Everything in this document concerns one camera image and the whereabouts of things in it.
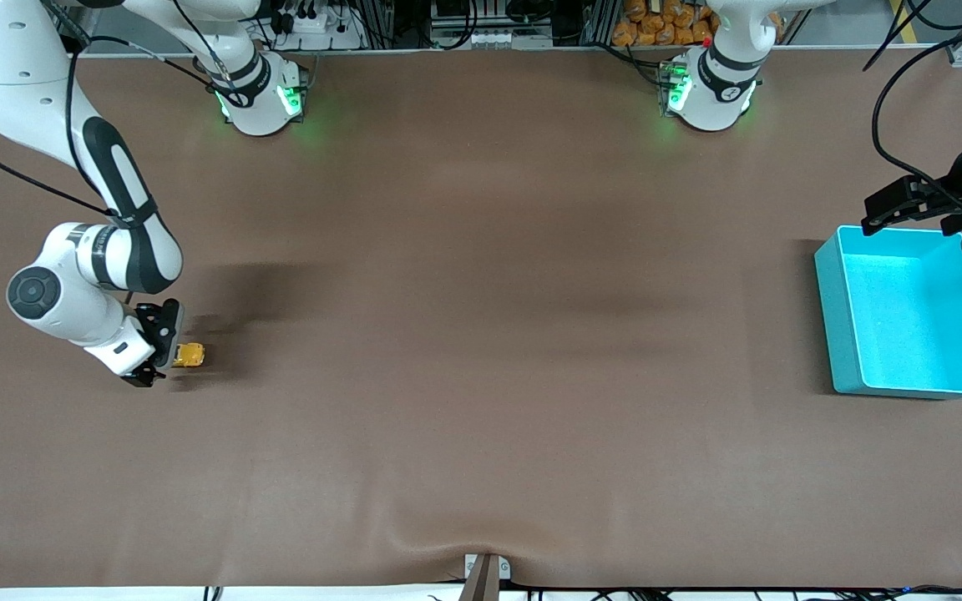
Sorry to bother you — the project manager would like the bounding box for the brown wooden bar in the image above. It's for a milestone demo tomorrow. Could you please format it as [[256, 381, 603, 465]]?
[[458, 554, 502, 601]]

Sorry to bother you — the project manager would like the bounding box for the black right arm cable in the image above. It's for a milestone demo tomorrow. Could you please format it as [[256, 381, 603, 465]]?
[[0, 0, 216, 228]]

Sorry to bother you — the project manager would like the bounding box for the metal clamp bracket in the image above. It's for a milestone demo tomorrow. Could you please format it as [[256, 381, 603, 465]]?
[[463, 553, 513, 583]]

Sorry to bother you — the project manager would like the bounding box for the cyan plastic bin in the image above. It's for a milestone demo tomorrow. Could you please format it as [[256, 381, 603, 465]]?
[[813, 224, 962, 400]]

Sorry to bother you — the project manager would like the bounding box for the pile of orange items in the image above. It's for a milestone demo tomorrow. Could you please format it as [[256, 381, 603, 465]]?
[[611, 0, 721, 48]]

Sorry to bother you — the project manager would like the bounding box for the white power strip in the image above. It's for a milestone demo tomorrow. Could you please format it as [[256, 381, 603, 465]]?
[[276, 5, 366, 52]]

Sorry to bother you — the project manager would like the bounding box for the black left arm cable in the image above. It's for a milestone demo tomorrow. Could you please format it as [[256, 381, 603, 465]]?
[[862, 0, 962, 220]]

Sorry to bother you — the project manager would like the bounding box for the brown table mat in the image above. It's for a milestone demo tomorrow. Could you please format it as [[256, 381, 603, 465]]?
[[0, 46, 962, 590]]

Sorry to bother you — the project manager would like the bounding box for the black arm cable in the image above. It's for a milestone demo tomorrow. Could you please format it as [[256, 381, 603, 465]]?
[[0, 0, 216, 228], [862, 0, 962, 220]]

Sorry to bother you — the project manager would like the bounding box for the background electronics rack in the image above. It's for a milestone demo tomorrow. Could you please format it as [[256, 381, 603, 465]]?
[[428, 0, 558, 51]]

